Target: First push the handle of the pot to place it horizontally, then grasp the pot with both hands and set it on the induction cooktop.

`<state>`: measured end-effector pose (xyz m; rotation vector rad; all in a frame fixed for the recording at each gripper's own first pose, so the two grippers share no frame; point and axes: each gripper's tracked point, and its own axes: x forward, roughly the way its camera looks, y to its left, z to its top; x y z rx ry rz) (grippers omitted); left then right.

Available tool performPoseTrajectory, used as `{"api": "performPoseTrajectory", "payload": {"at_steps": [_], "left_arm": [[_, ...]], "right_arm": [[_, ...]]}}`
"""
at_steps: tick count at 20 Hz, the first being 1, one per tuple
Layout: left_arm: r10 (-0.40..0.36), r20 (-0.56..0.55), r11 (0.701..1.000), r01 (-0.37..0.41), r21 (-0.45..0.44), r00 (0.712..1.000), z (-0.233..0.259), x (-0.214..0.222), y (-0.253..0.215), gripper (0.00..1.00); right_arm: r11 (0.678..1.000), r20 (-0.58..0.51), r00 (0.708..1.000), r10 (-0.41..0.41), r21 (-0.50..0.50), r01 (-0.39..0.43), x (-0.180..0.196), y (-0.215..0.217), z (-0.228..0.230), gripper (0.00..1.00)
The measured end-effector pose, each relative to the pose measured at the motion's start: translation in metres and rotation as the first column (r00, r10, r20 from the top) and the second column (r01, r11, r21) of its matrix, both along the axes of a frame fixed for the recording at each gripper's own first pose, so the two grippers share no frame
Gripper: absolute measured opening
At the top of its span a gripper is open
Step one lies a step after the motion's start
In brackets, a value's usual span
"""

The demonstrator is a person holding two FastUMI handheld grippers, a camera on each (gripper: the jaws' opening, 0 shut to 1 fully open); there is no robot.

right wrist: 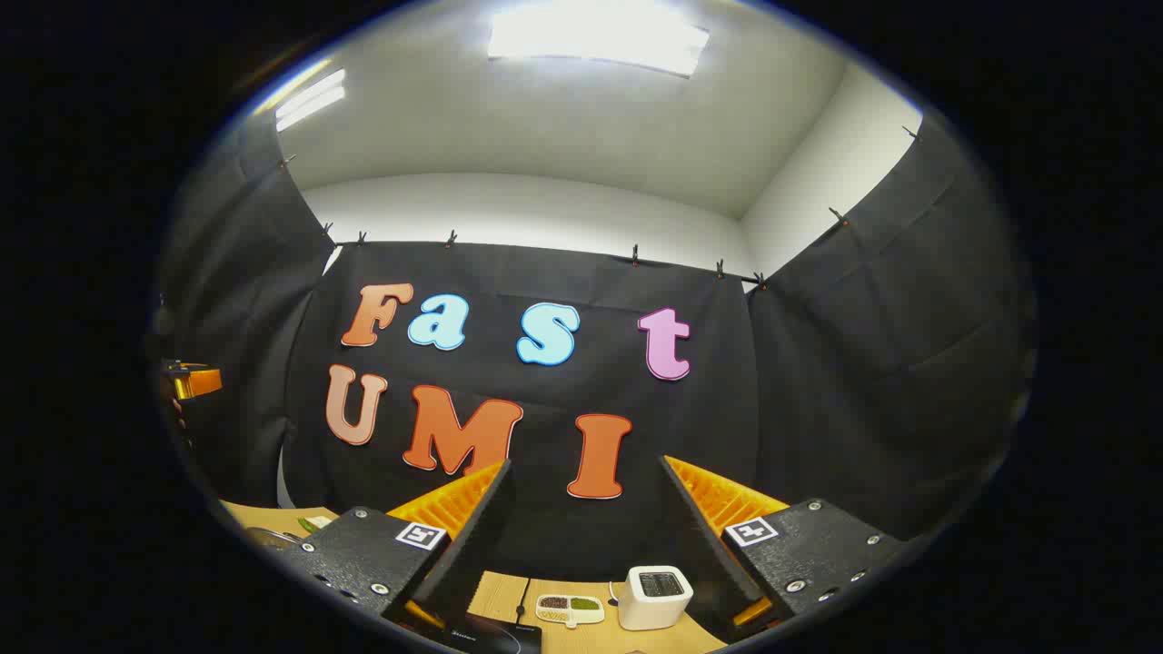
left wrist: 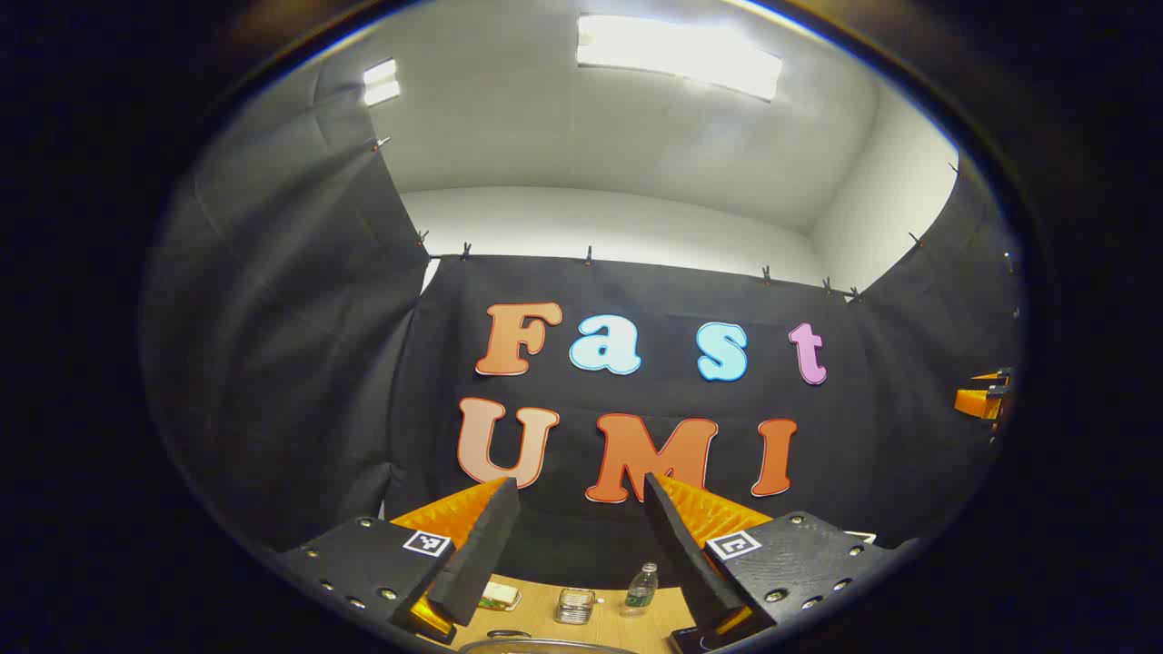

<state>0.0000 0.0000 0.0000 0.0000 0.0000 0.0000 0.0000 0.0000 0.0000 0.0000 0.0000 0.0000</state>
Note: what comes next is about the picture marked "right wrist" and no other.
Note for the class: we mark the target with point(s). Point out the sandwich with lettuce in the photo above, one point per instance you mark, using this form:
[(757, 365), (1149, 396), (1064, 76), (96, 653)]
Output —
[(314, 524)]

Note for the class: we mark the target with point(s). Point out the large ceiling light panel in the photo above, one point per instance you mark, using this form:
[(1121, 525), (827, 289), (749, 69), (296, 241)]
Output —
[(600, 36)]

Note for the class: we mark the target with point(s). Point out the black induction cooktop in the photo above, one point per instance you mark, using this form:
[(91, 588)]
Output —
[(491, 638)]

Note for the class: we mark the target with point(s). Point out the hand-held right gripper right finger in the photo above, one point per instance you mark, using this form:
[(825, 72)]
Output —
[(695, 536)]

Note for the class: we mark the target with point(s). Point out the white toaster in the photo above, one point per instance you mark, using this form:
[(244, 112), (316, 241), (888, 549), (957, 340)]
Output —
[(654, 599)]

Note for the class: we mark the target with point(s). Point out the small ceiling light strip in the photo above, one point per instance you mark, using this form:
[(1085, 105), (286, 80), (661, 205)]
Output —
[(309, 100)]

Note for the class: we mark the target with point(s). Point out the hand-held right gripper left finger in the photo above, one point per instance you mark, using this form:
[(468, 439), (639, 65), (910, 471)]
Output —
[(477, 536)]

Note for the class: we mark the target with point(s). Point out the row of black cloth clips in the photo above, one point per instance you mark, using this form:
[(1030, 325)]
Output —
[(450, 239)]

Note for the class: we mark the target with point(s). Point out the white divided dish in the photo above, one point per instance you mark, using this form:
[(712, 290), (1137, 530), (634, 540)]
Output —
[(569, 609)]

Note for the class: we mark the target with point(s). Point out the black backdrop cloth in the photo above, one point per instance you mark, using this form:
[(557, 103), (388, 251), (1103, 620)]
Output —
[(818, 409)]

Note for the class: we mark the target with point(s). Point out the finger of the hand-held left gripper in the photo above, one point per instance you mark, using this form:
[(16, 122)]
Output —
[(202, 381)]

